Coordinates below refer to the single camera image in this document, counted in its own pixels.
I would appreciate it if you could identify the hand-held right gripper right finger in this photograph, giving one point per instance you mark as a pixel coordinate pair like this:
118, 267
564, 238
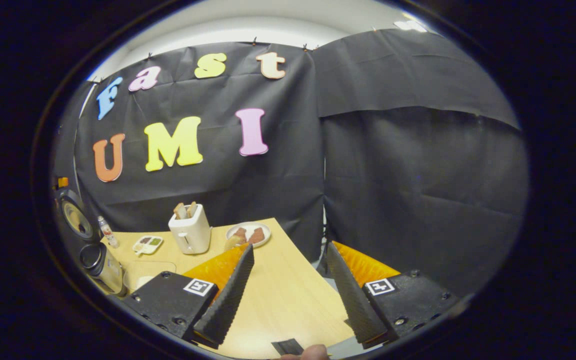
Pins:
355, 300

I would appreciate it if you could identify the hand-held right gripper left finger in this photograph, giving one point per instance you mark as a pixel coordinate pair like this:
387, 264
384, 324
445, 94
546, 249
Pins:
228, 297

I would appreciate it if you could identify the dark grey rice cooker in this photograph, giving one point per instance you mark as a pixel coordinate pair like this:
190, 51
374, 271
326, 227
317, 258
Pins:
103, 272

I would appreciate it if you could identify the brown meat piece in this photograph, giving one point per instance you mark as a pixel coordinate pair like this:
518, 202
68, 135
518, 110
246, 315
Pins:
256, 236
240, 233

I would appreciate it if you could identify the white toaster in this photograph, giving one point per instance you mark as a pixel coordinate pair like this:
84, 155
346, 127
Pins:
193, 235

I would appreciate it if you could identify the white round plate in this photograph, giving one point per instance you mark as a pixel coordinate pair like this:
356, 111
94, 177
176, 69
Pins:
267, 231

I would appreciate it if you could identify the toast slice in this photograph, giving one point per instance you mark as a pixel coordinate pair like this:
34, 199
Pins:
192, 209
180, 211

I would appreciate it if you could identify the white divided grain dish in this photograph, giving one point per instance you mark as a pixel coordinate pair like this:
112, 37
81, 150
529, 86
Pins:
148, 245

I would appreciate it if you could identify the black backdrop cloth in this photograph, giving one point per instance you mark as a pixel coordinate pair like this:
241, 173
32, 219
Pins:
408, 175

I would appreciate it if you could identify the small clear water bottle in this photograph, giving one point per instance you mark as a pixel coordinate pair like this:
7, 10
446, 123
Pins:
108, 232

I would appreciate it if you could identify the small ceiling light panel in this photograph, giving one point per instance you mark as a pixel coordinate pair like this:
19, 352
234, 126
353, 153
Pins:
410, 26

